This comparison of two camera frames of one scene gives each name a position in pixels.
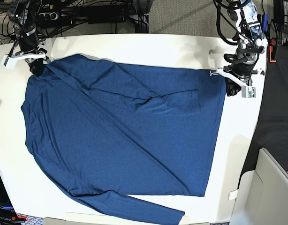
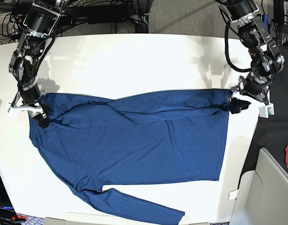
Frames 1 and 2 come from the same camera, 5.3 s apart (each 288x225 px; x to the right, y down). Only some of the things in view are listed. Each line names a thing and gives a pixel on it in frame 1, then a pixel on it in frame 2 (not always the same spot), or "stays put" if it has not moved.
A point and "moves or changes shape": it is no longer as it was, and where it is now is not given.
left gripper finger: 36,65 to 43,123
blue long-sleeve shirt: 97,128 moves or changes shape
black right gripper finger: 231,87 to 235,105
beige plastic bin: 265,196 stays put
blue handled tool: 264,22 stays put
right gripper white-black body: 238,75 to 255,92
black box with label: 4,212 stays put
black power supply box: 107,14 stays put
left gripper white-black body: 25,46 to 34,107
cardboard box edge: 49,221 stays put
